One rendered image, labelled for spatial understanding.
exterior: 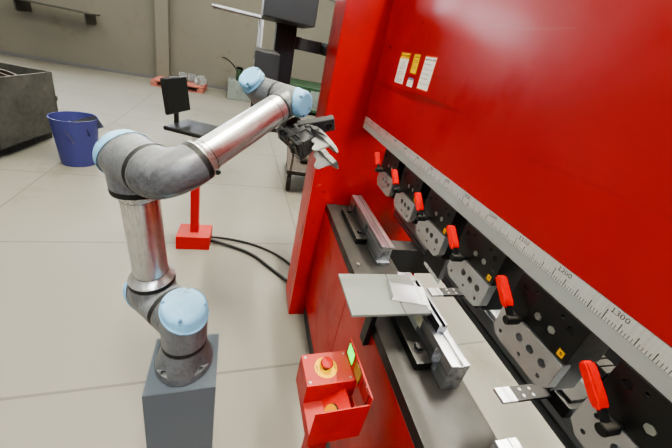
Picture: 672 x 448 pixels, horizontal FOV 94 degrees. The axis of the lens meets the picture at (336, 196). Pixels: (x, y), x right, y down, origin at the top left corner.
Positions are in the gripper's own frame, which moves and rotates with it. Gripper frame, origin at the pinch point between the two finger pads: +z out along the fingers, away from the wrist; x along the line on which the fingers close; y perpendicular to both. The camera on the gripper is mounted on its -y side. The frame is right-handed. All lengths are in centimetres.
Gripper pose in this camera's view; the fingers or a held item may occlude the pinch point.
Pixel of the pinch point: (337, 157)
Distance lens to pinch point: 88.7
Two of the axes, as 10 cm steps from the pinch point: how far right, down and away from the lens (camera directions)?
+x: -0.3, -5.9, -8.1
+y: -7.6, 5.4, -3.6
